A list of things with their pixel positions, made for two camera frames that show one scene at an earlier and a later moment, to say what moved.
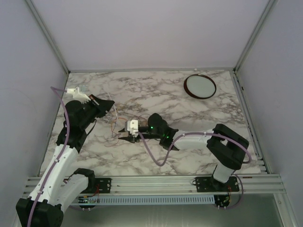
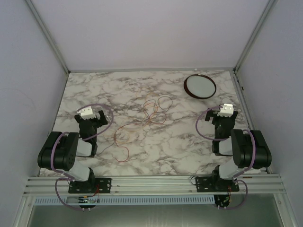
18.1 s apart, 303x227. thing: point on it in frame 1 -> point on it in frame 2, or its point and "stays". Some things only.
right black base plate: (209, 184) stays
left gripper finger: (102, 106) -> (78, 118)
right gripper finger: (129, 139) -> (209, 114)
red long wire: (114, 132) -> (135, 123)
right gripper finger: (122, 130) -> (234, 116)
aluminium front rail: (144, 186) stays
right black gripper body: (147, 134) -> (217, 120)
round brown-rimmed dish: (200, 86) stays
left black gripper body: (90, 115) -> (96, 123)
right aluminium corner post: (254, 34) stays
